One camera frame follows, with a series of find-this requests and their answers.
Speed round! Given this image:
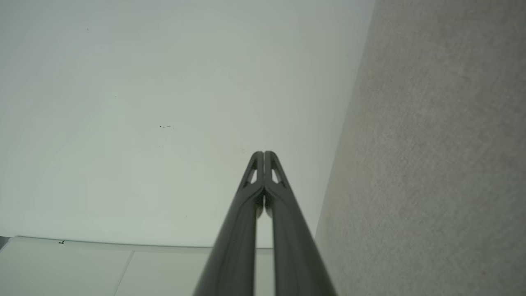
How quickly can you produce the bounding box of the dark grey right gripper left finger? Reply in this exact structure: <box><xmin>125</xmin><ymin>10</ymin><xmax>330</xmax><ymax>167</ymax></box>
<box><xmin>193</xmin><ymin>151</ymin><xmax>264</xmax><ymax>296</ymax></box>

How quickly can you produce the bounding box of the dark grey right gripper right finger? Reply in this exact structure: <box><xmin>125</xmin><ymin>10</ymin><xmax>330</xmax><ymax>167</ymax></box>
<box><xmin>265</xmin><ymin>151</ymin><xmax>337</xmax><ymax>296</ymax></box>

